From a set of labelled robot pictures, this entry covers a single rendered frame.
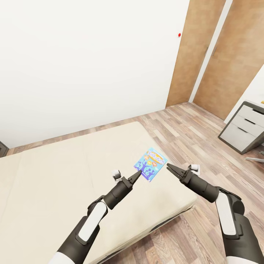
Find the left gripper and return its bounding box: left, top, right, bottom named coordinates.
left=111, top=170, right=142, bottom=202

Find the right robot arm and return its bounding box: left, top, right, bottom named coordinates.
left=167, top=163, right=264, bottom=264

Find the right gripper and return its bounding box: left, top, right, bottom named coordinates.
left=167, top=163, right=208, bottom=196

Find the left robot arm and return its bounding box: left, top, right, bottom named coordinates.
left=48, top=169, right=142, bottom=264

